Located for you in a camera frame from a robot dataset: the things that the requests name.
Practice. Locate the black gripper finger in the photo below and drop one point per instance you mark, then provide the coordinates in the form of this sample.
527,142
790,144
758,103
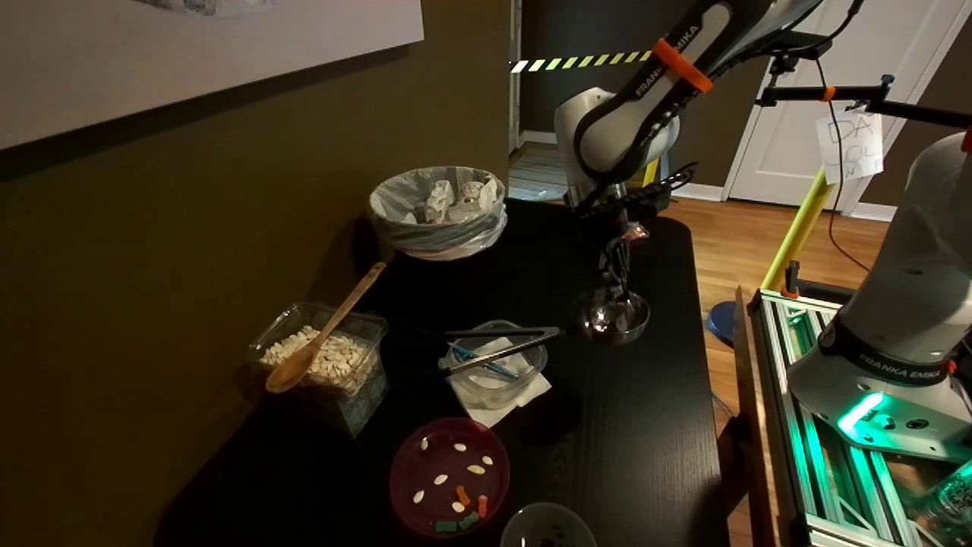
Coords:
627,260
608,260

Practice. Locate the small white candy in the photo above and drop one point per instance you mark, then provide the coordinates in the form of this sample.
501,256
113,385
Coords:
476,468
460,449
488,459
443,478
425,441
417,496
456,504

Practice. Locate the wooden spoon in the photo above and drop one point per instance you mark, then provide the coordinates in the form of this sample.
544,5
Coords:
324,333

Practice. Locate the yellow black striped bar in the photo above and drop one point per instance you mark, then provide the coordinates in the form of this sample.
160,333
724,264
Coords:
567,63

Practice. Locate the black tongs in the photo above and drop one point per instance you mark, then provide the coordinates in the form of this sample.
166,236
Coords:
501,343

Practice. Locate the small green candy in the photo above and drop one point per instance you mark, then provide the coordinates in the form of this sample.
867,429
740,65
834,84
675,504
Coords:
456,523

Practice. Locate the blue round object on floor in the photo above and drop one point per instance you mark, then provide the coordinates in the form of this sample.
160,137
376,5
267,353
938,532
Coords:
721,322

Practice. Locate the clear container of white pieces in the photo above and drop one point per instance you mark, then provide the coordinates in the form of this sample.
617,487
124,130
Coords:
328,367

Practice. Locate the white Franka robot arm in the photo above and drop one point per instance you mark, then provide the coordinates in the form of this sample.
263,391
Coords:
913,284

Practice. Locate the white paper napkin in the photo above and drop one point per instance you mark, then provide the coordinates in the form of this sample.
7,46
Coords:
501,391

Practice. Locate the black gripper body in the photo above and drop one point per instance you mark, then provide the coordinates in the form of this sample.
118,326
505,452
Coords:
633,193

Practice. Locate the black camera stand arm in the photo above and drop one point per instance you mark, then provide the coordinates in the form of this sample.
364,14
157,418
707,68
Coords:
862,98

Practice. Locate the small orange candy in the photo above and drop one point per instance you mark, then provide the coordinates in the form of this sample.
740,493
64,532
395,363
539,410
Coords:
480,502
463,493

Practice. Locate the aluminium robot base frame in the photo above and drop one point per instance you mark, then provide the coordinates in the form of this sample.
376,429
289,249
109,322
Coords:
847,475

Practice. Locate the white hanging paper tag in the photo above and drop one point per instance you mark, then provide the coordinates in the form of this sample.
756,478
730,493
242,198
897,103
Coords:
851,142

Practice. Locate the wooden board beside frame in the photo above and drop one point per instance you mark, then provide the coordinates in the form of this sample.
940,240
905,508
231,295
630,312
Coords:
756,406

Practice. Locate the dark red round plate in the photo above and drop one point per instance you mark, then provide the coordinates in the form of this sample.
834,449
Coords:
447,478

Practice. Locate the white door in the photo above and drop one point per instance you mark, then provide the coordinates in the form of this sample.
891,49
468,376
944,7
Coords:
801,153

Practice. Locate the clear plastic bowl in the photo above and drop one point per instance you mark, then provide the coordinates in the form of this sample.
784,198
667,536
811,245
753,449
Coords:
496,363

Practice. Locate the yellow slanted pole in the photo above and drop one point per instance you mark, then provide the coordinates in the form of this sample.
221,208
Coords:
801,229

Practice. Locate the trash bin with white liner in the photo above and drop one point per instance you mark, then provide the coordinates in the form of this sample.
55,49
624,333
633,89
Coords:
440,215

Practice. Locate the white board on wall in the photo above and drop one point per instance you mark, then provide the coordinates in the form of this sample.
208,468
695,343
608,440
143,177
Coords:
202,49

